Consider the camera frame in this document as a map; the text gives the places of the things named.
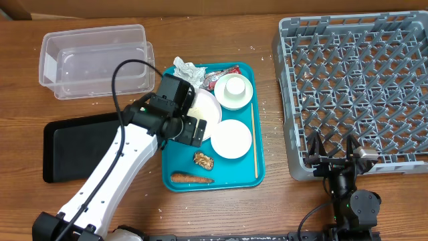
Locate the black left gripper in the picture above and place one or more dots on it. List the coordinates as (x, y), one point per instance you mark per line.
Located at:
(186, 136)

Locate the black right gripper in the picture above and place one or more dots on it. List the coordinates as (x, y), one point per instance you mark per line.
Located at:
(329, 165)

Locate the white plate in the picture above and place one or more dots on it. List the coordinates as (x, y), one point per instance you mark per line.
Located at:
(206, 107)

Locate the red snack wrapper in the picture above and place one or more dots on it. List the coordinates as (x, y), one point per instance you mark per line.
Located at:
(212, 77)

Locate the white napkin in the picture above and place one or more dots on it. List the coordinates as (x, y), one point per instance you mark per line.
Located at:
(189, 72)

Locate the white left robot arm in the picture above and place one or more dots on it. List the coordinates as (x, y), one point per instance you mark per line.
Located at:
(145, 127)

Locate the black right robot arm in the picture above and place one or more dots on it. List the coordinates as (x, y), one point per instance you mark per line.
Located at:
(355, 210)

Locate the brown food scrap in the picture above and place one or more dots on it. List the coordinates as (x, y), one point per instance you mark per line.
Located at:
(204, 161)

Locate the pink white bowl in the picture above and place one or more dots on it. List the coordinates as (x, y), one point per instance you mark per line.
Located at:
(231, 139)

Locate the orange carrot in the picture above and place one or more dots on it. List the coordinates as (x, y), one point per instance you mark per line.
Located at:
(186, 178)

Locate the teal plastic tray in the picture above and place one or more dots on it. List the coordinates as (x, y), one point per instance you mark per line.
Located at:
(246, 171)

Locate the pale green bowl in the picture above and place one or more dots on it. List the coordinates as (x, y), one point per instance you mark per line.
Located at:
(233, 102)

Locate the white paper cup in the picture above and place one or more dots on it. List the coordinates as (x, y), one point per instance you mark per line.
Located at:
(235, 86)

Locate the wooden chopstick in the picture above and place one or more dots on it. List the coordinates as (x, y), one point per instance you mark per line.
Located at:
(254, 142)

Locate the grey dish rack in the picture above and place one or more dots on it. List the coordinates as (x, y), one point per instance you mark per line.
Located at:
(363, 75)

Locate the black tray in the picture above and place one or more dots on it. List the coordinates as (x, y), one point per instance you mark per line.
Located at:
(72, 148)

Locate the clear plastic bin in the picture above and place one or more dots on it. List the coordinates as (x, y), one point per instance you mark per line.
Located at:
(80, 63)

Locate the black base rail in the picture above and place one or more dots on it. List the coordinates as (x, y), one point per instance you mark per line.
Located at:
(292, 236)

